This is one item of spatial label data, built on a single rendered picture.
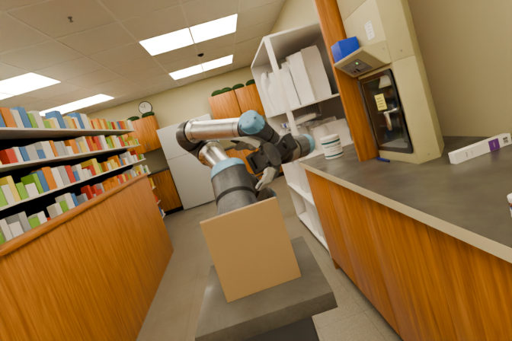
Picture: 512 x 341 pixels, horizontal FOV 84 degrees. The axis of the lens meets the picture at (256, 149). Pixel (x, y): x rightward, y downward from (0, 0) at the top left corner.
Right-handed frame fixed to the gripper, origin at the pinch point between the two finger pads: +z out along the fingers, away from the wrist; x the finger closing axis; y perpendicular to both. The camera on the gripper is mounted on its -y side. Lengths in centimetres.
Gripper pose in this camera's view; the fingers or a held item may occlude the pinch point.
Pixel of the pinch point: (244, 164)
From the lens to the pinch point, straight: 73.4
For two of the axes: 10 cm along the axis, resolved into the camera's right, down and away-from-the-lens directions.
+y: -6.1, 4.7, 6.3
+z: -6.3, 1.9, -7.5
